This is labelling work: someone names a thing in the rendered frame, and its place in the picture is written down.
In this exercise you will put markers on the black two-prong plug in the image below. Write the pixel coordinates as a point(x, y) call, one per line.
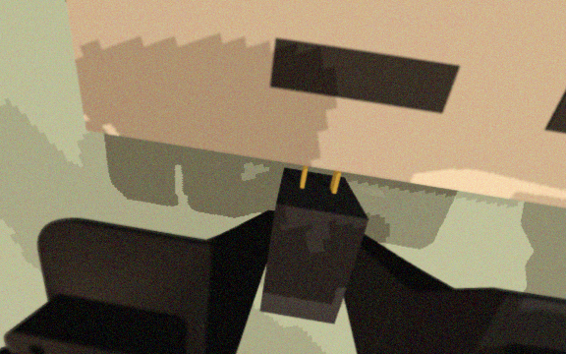
point(317, 231)

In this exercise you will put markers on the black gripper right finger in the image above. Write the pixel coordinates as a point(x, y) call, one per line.
point(397, 308)

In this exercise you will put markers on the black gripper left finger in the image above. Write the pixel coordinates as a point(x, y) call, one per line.
point(210, 283)

